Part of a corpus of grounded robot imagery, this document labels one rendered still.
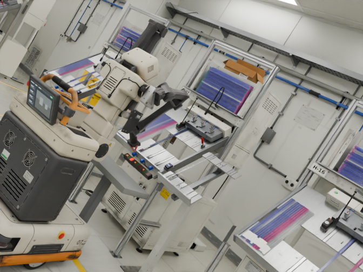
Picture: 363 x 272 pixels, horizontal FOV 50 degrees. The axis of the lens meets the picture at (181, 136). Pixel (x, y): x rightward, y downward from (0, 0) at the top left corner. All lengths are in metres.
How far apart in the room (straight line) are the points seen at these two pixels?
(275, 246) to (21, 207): 1.44
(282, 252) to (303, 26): 3.37
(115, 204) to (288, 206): 1.58
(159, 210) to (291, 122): 2.14
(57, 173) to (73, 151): 0.14
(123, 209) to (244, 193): 1.74
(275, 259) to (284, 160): 2.31
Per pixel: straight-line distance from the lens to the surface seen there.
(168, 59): 4.43
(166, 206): 3.18
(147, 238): 3.26
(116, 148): 4.51
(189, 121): 3.32
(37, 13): 7.13
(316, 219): 2.66
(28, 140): 2.19
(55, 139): 2.04
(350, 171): 2.76
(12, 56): 7.18
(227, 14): 5.87
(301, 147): 4.55
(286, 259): 2.41
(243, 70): 3.77
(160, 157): 3.01
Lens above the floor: 1.23
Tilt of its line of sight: 4 degrees down
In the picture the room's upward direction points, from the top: 32 degrees clockwise
